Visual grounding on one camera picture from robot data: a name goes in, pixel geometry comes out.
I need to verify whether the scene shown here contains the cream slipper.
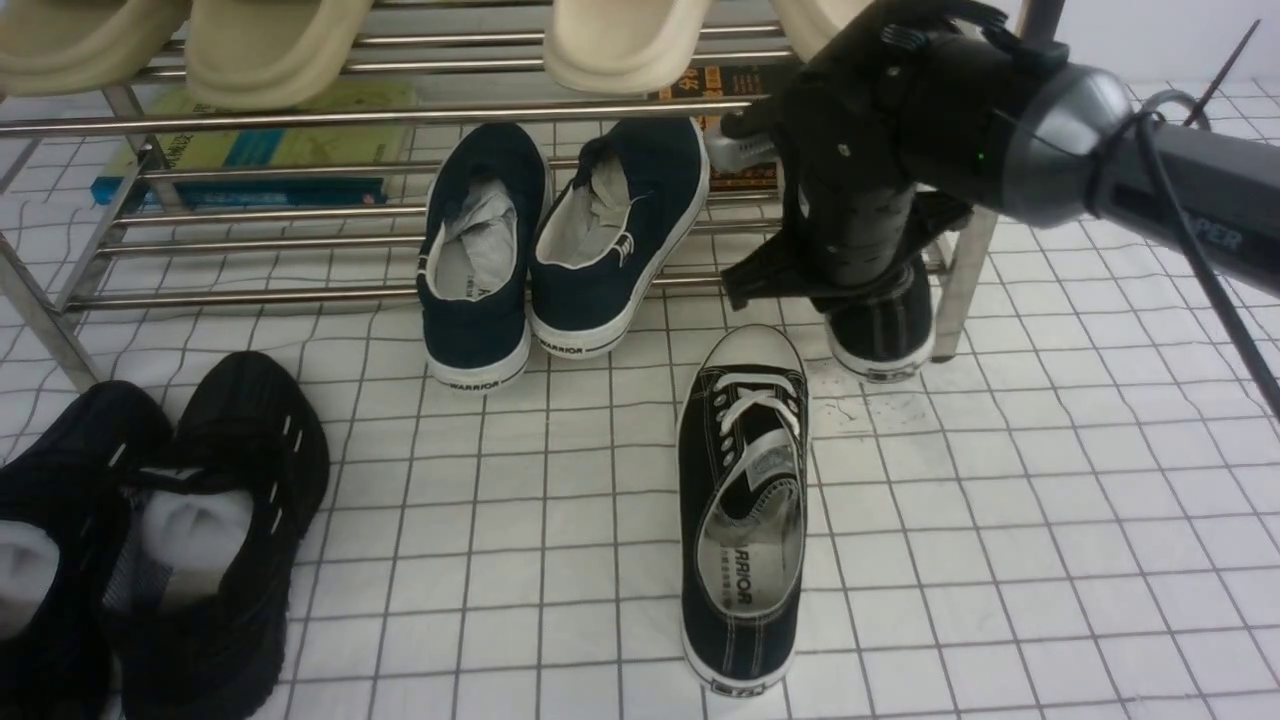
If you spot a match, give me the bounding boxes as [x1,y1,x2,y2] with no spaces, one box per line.
[543,1,713,95]
[771,0,872,63]

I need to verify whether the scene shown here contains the black mesh sneaker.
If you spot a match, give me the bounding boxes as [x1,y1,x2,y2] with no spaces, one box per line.
[99,351,330,719]
[1,380,172,719]

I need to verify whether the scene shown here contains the beige slipper far left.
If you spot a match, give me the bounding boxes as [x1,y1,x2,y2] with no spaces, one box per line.
[1,1,192,97]

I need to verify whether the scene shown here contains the beige slipper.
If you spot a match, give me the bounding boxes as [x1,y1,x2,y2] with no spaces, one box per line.
[184,1,372,111]
[1,1,192,97]

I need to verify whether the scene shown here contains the black mesh sneaker left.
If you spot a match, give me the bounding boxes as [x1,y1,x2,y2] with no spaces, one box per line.
[1,380,172,719]

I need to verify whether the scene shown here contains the green blue book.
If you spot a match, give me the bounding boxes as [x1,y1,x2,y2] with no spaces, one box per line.
[157,79,417,208]

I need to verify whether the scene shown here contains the silver metal shoe rack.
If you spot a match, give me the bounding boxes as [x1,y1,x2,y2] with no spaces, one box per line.
[0,0,1062,393]

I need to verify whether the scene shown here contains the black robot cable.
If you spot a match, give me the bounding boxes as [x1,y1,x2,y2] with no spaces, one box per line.
[1085,88,1280,421]

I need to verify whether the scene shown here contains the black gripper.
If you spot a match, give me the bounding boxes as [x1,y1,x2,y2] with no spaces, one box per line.
[719,1,1009,313]

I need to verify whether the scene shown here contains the cream slipper far right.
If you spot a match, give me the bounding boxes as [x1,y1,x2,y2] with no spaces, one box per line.
[771,0,872,63]

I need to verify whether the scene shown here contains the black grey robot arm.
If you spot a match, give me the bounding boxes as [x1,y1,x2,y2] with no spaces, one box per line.
[707,1,1180,311]

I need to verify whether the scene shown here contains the black orange box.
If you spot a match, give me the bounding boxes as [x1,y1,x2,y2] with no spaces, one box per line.
[645,61,803,193]

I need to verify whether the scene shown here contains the navy canvas shoe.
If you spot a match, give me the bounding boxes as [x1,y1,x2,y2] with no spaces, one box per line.
[415,122,552,393]
[530,117,710,360]

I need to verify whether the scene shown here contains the black canvas sneaker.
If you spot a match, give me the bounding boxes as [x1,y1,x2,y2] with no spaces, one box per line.
[676,324,810,697]
[824,256,934,384]

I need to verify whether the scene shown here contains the black mesh sneaker right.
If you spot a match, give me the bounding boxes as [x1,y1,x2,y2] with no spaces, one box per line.
[99,351,330,719]

